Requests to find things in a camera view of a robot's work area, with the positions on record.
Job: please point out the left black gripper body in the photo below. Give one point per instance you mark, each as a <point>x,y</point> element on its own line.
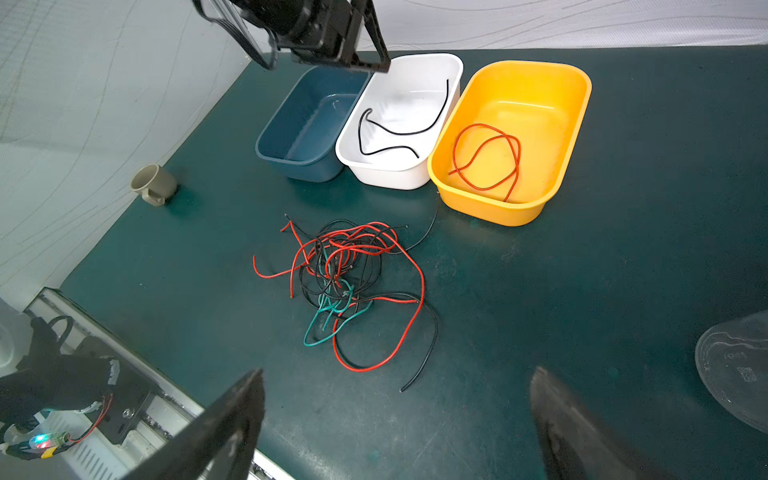
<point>321,32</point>

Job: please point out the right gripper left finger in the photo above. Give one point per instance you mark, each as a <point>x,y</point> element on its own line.
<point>220,443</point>

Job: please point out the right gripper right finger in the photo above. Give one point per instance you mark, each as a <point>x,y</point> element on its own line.
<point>576,444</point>

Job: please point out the blue plastic bin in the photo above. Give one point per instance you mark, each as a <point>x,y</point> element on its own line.
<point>299,140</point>

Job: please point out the white plastic bin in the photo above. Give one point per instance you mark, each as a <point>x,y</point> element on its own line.
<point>398,118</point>

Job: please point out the clear plastic lid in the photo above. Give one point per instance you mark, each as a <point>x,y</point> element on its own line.
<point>731,360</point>

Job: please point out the yellow plastic bin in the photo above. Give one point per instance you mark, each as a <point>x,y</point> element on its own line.
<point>505,149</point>

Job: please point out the beige mug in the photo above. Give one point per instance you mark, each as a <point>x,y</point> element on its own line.
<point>154,185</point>

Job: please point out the aluminium front rail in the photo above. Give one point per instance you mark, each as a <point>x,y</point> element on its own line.
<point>145,414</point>

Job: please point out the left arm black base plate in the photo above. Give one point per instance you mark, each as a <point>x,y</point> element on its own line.
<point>131,395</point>

